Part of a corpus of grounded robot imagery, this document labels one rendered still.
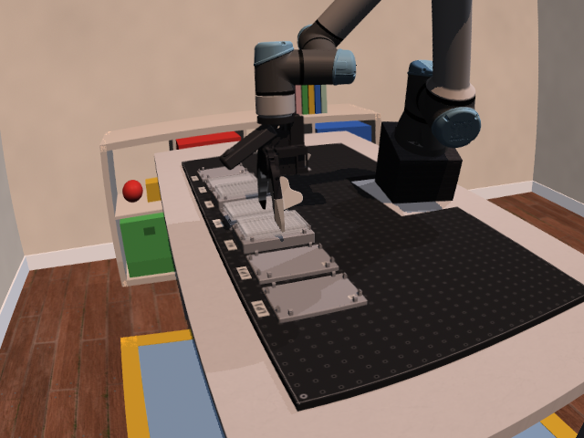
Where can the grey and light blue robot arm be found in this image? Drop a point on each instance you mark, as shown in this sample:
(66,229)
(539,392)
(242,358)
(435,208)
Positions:
(449,108)

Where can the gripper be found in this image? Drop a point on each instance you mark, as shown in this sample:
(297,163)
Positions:
(285,154)

